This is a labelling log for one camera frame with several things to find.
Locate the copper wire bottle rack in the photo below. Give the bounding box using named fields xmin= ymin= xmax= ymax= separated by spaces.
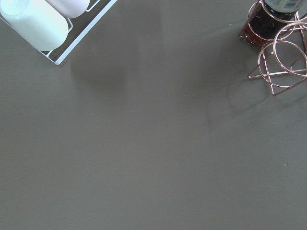
xmin=238 ymin=1 xmax=307 ymax=96

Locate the white cup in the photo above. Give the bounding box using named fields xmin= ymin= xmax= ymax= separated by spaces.
xmin=0 ymin=0 xmax=69 ymax=51

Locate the tea bottle in rack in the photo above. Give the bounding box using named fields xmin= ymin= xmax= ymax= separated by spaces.
xmin=242 ymin=0 xmax=307 ymax=46

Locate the pink cup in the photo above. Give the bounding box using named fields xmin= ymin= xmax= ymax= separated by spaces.
xmin=46 ymin=0 xmax=90 ymax=18

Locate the white wire cup rack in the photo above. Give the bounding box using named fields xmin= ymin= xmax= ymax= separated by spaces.
xmin=0 ymin=0 xmax=115 ymax=65

